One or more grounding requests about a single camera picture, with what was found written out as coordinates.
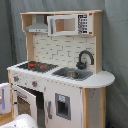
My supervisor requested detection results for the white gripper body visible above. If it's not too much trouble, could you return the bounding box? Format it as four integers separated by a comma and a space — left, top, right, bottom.
0, 83, 11, 114

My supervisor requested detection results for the white oven door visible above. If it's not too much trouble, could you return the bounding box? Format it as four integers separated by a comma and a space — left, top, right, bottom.
12, 85, 37, 120

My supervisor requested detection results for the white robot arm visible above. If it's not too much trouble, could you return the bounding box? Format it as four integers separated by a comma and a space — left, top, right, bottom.
0, 83, 38, 128

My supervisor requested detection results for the wooden toy kitchen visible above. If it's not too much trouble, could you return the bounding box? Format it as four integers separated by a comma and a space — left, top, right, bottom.
8, 10, 115, 128

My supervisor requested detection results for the left red stove knob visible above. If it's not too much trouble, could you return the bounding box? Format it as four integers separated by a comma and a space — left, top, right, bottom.
13, 76, 19, 82

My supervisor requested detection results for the red stove knob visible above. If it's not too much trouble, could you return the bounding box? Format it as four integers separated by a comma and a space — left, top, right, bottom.
13, 76, 19, 82
32, 81, 37, 87

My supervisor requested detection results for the right red stove knob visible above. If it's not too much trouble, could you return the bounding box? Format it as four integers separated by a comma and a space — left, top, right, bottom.
32, 81, 37, 87

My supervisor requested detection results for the black toy stovetop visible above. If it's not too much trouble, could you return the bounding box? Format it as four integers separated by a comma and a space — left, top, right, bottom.
20, 61, 56, 72

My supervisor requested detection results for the grey ice dispenser panel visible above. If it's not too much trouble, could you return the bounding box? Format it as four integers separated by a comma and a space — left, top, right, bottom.
55, 93, 71, 120

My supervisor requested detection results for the grey toy sink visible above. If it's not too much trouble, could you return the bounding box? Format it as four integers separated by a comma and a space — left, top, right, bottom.
53, 67, 92, 81

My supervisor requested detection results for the grey range hood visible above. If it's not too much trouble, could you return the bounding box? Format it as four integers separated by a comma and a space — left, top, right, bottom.
25, 15, 48, 33

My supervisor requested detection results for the black toy faucet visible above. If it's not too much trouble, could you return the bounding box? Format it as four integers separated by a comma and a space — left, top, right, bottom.
76, 50, 94, 70

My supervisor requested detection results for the white toy microwave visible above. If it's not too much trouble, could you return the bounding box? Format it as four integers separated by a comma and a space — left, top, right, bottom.
47, 13, 93, 36

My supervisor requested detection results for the grey cupboard door handle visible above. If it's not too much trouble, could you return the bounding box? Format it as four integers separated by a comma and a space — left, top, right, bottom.
47, 101, 52, 119

